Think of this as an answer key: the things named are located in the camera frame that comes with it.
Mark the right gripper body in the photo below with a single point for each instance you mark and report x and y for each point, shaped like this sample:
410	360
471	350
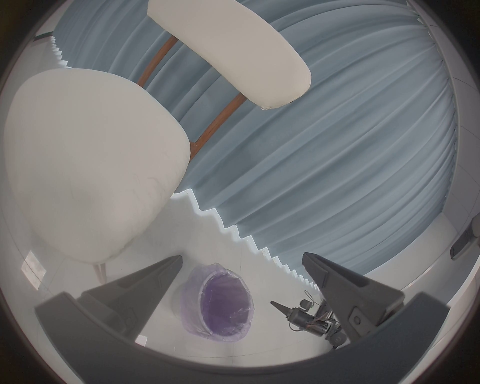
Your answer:
300	318

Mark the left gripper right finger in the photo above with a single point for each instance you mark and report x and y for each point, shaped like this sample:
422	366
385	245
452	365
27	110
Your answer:
348	300

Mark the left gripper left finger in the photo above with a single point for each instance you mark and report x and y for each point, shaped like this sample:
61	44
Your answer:
138	296

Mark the purple plastic bag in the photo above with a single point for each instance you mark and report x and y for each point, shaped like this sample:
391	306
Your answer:
225	303

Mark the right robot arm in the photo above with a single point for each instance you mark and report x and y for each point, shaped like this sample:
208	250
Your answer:
320	327

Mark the white trash bin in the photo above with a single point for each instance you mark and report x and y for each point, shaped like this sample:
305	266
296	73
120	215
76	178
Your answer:
190	311

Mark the pale blue curtain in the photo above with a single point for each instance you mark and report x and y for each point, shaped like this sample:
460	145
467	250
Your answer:
318	168

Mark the white cushioned wooden chair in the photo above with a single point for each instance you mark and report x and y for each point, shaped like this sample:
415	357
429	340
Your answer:
93	168

